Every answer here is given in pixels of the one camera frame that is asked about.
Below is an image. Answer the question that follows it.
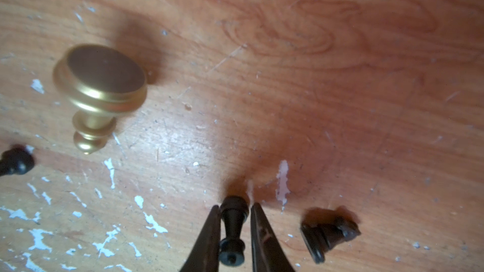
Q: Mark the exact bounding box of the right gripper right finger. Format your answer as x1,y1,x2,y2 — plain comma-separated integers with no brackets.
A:
250,203,295,272

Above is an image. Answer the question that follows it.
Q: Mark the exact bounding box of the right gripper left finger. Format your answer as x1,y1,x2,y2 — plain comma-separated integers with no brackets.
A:
180,205,221,272

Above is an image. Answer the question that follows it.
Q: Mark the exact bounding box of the black chess pawn one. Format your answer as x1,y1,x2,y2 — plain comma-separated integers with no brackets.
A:
219,196,249,267

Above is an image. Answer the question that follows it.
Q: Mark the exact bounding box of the black chess piece right two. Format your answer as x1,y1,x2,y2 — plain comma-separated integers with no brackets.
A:
300,216,361,264

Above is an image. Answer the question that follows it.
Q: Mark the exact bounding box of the gold chess bishop lying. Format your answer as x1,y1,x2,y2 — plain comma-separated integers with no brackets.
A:
53,44,147,154

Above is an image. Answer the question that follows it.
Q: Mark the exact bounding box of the black chess pawn centre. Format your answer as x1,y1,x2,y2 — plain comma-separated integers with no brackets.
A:
1,147,35,176

